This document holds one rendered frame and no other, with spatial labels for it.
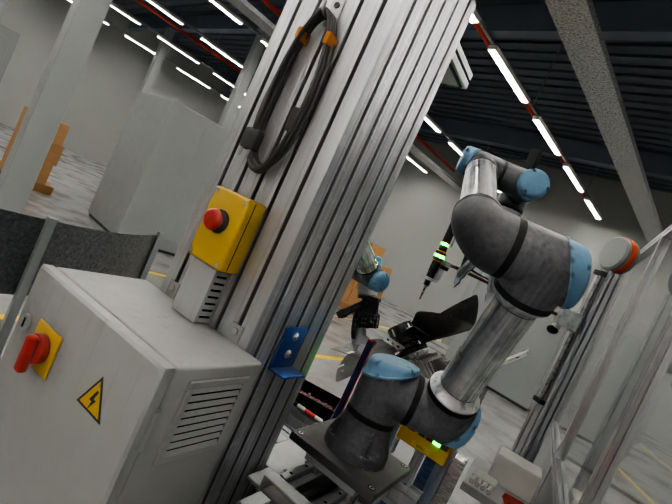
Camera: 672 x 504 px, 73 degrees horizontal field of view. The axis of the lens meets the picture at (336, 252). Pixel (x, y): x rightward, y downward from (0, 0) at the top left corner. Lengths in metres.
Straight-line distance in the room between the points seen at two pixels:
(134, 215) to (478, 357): 6.83
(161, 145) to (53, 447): 6.74
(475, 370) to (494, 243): 0.28
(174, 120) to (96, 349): 6.78
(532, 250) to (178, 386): 0.58
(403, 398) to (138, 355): 0.58
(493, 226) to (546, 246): 0.09
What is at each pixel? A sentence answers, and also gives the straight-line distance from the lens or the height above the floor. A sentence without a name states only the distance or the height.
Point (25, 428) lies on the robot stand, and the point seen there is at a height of 1.02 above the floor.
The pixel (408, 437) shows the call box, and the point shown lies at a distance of 1.49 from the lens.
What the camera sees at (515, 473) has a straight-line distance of 2.00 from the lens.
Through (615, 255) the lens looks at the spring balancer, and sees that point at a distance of 2.22.
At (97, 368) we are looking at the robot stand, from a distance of 0.72.
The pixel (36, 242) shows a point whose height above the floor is 0.83.
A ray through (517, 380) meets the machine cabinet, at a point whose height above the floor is 0.41.
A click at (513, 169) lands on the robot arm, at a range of 1.20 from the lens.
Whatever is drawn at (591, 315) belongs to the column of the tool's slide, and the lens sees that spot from 2.19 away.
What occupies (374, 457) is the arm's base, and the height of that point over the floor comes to 1.07.
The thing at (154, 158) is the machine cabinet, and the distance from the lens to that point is 7.38.
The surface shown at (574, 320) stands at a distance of 2.15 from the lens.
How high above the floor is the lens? 1.47
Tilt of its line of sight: 2 degrees down
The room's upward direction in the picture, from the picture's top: 25 degrees clockwise
